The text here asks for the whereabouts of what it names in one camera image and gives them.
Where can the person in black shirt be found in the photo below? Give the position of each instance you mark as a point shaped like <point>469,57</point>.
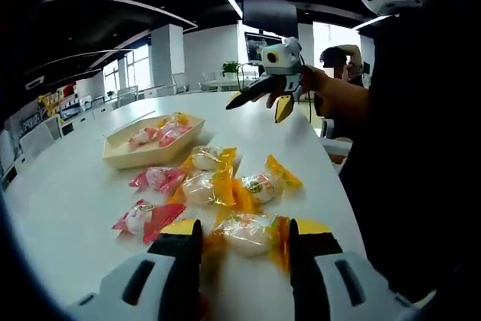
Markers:
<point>413,148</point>

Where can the potted green plant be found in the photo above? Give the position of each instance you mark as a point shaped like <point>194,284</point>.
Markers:
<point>230,67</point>

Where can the beige hexagonal bowl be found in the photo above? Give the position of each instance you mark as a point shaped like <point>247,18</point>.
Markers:
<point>120,148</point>

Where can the person's left hand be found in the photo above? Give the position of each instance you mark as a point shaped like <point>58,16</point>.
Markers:
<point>203,306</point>

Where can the monitor screen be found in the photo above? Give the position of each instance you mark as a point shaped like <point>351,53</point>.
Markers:
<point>255,44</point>

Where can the yellow lattice stand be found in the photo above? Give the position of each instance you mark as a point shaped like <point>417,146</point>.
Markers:
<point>47,103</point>

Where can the black hanging panel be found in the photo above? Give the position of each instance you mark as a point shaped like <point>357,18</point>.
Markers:
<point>268,13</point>

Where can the pink marshmallow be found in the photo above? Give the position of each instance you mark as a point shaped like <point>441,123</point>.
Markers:
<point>141,137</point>
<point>173,135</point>
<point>137,217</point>
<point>158,178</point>

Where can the red storage box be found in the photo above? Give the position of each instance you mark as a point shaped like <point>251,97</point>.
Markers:
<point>67,89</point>

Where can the small white table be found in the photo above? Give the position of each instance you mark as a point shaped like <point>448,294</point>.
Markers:
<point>218,85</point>

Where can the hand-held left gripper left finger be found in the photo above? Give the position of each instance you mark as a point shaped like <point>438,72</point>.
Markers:
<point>158,287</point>

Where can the yellow marshmallow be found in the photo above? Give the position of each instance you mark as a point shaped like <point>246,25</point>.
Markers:
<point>176,118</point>
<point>244,238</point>
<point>263,187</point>
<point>204,157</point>
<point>199,189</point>

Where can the curved ceiling light strip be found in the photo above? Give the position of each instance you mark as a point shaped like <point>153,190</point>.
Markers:
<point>124,6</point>

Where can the person's right hand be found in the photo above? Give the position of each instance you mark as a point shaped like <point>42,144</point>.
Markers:
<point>313,82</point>

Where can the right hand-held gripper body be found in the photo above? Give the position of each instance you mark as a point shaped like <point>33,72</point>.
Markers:
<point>285,59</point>

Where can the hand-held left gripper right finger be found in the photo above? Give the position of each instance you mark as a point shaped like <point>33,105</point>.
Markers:
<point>330,287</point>

